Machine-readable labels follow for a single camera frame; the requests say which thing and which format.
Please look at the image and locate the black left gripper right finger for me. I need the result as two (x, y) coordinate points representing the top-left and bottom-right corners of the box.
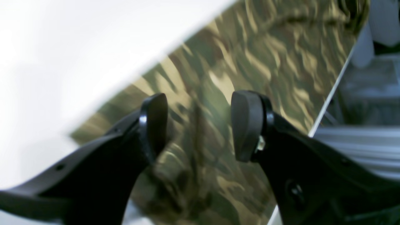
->
(231, 91), (400, 225)

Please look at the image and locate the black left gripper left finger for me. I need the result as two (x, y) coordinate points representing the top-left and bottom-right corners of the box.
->
(0, 93), (168, 225)

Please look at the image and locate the camouflage T-shirt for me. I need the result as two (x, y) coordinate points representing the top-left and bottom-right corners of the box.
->
(70, 0), (370, 225)

